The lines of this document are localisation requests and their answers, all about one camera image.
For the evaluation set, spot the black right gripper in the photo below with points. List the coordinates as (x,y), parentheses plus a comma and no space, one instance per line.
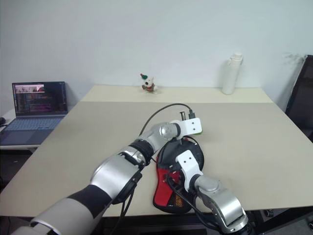
(174,177)

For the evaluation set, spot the red and black bag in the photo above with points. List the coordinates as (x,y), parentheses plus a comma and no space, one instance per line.
(166,191)

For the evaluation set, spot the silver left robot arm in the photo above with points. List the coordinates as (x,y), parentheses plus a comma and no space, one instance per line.
(115,171)

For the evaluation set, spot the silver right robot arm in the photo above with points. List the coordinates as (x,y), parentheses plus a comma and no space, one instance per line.
(220,195)

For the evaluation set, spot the small plush dog toy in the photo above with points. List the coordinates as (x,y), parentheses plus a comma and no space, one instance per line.
(148,84)

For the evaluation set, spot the white water bottle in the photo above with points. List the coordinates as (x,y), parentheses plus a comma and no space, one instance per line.
(231,76)

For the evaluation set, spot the black office chair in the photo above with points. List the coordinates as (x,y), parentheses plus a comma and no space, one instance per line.
(302,98)

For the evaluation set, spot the open blue laptop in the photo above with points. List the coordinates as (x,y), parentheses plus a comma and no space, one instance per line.
(36,102)

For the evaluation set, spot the black computer mouse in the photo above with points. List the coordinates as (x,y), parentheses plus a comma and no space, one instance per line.
(2,120)

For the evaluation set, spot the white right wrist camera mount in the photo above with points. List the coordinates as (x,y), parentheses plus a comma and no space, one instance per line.
(189,164)

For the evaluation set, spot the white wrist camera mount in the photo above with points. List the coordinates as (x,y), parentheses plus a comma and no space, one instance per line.
(193,126)
(189,164)

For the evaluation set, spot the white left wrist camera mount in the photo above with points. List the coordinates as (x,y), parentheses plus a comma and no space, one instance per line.
(193,126)

